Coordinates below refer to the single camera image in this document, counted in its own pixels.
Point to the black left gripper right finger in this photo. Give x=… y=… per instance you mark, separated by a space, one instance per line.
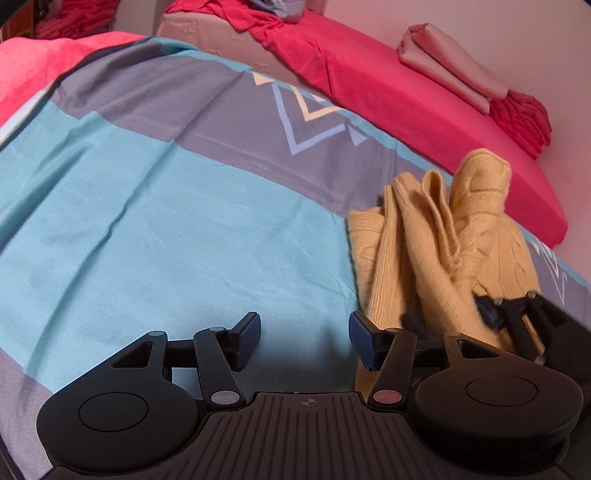
x=390 y=354

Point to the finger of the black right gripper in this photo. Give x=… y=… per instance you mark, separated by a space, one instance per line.
x=493 y=311
x=416 y=325

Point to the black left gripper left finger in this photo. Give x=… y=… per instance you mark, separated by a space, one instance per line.
x=222 y=352

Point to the tan cable knit cardigan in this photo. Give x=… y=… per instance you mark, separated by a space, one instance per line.
x=431 y=247

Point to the blue grey striped bedsheet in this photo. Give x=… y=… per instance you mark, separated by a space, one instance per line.
x=153 y=191

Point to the red ruffled pillow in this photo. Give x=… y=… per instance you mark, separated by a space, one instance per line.
x=525 y=120

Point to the red blanket on far bed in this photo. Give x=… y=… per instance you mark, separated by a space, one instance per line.
x=365 y=76

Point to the crumpled light blue cloth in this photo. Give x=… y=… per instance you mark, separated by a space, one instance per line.
x=290 y=11

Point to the pink bed cover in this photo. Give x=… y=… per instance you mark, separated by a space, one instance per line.
x=27 y=65

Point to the crimson ruffled cloth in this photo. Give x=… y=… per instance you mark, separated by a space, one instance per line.
x=78 y=19

